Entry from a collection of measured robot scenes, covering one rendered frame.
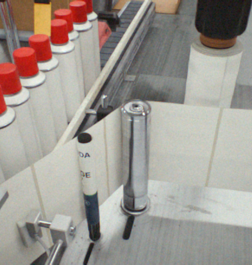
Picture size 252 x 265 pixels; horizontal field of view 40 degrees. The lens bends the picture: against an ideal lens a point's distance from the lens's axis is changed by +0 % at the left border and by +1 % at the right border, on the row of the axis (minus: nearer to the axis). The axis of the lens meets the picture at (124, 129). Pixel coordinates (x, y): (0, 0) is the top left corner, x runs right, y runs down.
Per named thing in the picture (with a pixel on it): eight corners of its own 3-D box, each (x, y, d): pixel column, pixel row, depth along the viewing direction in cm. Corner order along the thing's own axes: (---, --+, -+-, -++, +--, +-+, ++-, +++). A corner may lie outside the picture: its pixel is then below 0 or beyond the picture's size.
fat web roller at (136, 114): (146, 218, 52) (151, 119, 41) (117, 213, 53) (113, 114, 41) (152, 196, 56) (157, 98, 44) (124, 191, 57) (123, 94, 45)
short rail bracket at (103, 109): (111, 147, 73) (109, 100, 65) (97, 145, 73) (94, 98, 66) (115, 138, 75) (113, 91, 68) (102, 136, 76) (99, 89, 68)
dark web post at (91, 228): (99, 242, 49) (89, 141, 37) (87, 239, 49) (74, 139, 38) (102, 232, 50) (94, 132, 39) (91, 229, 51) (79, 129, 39)
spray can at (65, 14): (77, 112, 74) (66, 18, 62) (57, 106, 76) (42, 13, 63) (90, 100, 78) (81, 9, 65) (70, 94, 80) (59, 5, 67)
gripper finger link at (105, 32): (100, 53, 80) (106, 13, 80) (71, 50, 81) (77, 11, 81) (107, 60, 87) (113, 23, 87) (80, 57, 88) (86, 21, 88)
